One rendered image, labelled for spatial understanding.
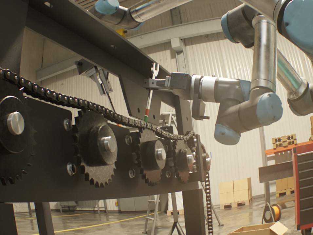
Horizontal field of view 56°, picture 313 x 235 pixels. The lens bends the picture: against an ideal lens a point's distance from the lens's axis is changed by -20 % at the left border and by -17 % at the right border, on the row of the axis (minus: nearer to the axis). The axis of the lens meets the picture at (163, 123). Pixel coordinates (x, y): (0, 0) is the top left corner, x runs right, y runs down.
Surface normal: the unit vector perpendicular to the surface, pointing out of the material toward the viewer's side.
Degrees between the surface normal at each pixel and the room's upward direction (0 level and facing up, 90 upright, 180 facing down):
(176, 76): 88
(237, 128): 143
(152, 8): 136
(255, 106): 80
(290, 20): 96
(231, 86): 73
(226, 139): 155
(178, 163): 90
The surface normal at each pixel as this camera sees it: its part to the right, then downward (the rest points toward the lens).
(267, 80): 0.11, -0.37
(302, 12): -0.57, 0.00
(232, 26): -0.69, 0.44
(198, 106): -0.35, -0.18
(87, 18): 0.11, 0.98
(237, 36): -0.41, 0.84
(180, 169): 0.93, -0.16
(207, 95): -0.36, 0.55
